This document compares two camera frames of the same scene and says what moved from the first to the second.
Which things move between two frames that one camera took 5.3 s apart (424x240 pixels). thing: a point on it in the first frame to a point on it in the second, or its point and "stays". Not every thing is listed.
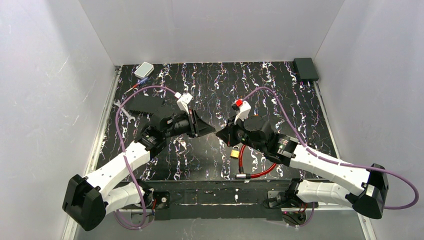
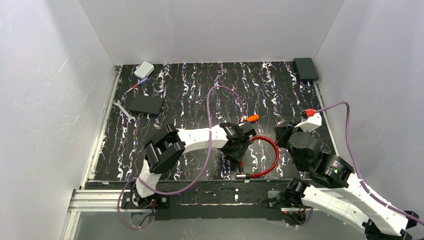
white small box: x=144 y=70 stays
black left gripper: x=193 y=123 to x=236 y=151
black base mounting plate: x=222 y=200 stays
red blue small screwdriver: x=141 y=82 stays
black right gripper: x=234 y=133 to x=283 y=134
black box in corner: x=305 y=69 stays
